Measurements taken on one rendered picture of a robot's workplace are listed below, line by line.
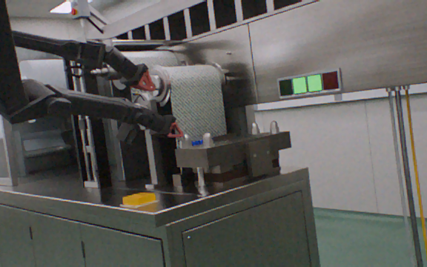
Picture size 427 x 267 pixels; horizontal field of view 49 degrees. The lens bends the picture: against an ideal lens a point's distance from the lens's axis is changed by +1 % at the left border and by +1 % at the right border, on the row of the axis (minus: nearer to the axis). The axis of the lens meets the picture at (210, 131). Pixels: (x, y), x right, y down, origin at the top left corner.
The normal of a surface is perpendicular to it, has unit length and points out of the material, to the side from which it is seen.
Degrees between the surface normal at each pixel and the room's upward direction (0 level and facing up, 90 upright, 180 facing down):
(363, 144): 90
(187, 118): 91
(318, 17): 90
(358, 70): 90
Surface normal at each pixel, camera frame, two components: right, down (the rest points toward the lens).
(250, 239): 0.65, -0.04
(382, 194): -0.74, 0.13
